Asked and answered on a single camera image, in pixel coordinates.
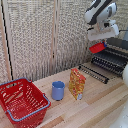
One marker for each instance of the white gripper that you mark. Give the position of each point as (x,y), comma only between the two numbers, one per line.
(103,32)

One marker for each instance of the black oven tray rack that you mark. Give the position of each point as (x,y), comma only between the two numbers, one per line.
(94,74)

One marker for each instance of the white black Franka robot arm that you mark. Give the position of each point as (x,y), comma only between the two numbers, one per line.
(100,11)

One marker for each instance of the red plastic shopping basket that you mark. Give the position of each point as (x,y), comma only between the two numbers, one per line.
(23,101)

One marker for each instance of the blue plastic cup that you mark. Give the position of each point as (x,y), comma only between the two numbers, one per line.
(58,91)

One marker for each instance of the black toaster oven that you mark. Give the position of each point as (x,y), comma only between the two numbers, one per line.
(113,56)

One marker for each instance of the woven folding screen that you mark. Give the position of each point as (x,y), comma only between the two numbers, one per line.
(30,36)

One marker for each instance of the red plastic bowl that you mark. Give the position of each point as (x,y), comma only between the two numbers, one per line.
(97,48)

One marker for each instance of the orange yellow snack box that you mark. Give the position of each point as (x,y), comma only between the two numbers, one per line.
(77,84)

